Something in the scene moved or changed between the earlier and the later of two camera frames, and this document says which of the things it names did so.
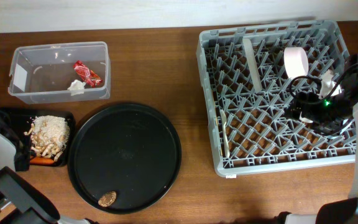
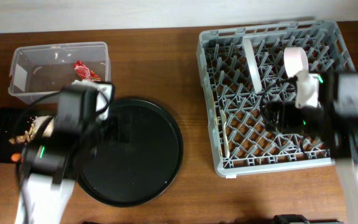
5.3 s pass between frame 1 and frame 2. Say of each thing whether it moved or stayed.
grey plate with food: stayed
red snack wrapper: stayed
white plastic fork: stayed
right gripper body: moved
